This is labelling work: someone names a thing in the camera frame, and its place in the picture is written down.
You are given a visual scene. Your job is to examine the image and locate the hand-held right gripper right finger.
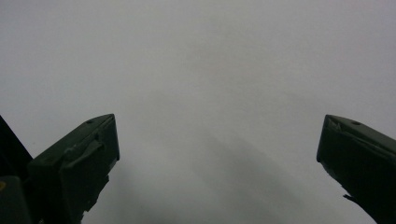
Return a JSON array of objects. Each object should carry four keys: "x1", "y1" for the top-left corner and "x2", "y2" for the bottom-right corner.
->
[{"x1": 316, "y1": 114, "x2": 396, "y2": 224}]

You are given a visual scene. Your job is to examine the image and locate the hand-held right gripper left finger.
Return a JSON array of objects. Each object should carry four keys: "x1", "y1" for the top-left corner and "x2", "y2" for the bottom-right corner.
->
[{"x1": 27, "y1": 113, "x2": 120, "y2": 224}]

